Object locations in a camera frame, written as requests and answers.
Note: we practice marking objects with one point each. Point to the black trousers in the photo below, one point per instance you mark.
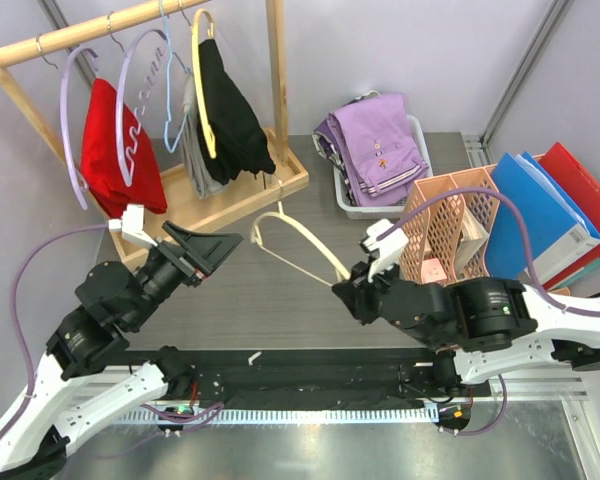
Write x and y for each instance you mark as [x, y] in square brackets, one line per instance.
[241, 144]

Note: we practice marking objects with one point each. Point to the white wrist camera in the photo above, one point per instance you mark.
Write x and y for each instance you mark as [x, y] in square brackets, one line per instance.
[383, 253]
[131, 226]

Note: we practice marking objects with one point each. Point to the grey trousers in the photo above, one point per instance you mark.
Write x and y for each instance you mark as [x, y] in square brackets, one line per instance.
[193, 160]

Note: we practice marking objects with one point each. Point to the aluminium rail frame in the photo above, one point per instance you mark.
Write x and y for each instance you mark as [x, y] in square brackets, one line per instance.
[532, 425]

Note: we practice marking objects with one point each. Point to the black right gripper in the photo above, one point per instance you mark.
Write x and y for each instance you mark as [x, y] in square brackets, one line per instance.
[357, 291]

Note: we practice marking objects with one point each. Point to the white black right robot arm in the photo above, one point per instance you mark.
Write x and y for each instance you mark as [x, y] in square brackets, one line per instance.
[479, 328]

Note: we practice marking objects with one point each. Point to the red trousers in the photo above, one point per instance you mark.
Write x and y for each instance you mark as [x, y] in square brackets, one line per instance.
[99, 161]

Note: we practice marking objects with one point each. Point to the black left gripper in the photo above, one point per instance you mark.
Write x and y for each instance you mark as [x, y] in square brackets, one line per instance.
[197, 253]

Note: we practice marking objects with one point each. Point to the pink power socket cube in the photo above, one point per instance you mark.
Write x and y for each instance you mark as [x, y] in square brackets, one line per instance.
[432, 271]

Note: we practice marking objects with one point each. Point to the wooden clothes rack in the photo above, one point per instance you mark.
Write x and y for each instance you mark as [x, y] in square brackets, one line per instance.
[246, 195]

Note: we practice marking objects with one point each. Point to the pink desk organizer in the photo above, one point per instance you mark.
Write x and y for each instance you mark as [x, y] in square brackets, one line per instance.
[456, 230]

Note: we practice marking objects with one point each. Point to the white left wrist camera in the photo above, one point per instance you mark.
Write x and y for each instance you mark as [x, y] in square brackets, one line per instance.
[131, 226]

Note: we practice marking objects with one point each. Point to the white slotted cable duct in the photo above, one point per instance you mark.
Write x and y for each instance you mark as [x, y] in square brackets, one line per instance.
[427, 414]

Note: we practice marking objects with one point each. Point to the lilac plastic hanger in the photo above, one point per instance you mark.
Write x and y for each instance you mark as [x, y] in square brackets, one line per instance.
[135, 85]

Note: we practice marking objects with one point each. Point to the blue folder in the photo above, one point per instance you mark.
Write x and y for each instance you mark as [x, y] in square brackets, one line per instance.
[560, 232]

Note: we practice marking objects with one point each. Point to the light blue hanger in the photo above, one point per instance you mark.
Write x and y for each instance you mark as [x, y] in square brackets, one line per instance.
[173, 126]

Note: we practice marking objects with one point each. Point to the red folder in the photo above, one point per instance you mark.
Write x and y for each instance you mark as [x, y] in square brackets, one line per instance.
[583, 188]

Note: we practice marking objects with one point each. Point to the purple camouflage trousers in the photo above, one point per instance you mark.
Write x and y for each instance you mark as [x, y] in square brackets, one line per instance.
[326, 146]

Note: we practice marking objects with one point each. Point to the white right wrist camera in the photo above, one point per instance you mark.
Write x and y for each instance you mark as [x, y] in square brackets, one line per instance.
[383, 253]

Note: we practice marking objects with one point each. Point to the white plastic basket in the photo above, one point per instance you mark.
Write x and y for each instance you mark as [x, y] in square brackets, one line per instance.
[391, 212]

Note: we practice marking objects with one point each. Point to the cream white hanger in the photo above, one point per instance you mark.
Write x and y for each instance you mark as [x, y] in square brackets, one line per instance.
[301, 237]

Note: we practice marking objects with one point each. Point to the teal folder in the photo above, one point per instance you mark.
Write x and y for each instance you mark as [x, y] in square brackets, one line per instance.
[594, 265]

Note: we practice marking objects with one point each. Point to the lilac hanger with red trousers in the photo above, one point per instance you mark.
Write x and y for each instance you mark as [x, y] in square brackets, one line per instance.
[79, 185]

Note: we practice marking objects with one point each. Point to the yellow hanger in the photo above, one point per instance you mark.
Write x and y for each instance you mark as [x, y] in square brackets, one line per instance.
[208, 134]

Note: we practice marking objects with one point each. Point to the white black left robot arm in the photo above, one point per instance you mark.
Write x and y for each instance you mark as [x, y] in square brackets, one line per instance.
[42, 428]

